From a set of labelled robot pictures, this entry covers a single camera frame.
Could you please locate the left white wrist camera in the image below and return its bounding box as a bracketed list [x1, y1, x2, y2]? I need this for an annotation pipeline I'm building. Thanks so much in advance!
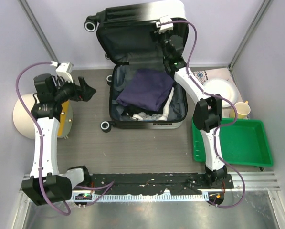
[50, 61, 74, 83]

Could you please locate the white paper plate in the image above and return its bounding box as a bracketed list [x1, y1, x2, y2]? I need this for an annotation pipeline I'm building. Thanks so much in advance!
[203, 78, 238, 104]

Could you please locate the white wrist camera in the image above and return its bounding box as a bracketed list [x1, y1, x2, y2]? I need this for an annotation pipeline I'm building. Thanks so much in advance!
[50, 61, 74, 83]
[156, 15, 174, 34]

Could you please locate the purple garment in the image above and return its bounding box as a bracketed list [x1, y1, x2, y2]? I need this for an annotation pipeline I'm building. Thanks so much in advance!
[116, 69, 174, 112]

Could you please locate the yellow cup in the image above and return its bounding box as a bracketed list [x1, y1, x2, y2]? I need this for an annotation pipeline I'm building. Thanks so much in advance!
[229, 101, 251, 119]

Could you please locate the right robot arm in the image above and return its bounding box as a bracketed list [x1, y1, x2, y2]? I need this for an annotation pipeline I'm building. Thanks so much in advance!
[158, 31, 227, 188]

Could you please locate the green plastic tray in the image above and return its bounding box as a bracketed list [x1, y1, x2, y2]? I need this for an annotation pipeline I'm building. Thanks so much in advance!
[191, 117, 274, 167]

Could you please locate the white towel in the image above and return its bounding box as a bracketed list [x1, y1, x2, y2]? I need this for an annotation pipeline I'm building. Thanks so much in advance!
[159, 87, 174, 121]

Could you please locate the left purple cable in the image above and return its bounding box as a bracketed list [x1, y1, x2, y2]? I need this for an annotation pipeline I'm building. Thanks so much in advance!
[15, 61, 115, 216]

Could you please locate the orange swing lid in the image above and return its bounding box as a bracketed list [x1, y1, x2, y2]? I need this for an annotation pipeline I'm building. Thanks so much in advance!
[57, 101, 71, 138]

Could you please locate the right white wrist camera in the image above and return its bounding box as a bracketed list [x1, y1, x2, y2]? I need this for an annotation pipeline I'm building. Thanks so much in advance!
[156, 15, 174, 34]

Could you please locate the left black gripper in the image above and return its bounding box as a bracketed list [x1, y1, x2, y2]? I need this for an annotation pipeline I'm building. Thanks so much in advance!
[53, 75, 96, 104]

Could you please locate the white cylindrical bin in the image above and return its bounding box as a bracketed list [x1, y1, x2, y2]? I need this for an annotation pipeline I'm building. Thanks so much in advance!
[12, 92, 74, 140]

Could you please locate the patterned placemat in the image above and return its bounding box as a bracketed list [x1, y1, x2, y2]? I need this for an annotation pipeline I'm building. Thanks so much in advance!
[193, 68, 232, 84]

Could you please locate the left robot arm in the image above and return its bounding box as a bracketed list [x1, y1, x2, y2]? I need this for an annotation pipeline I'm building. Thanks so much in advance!
[21, 74, 96, 206]

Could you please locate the grey garment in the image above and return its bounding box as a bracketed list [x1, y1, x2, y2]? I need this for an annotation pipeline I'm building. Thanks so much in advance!
[130, 112, 168, 121]

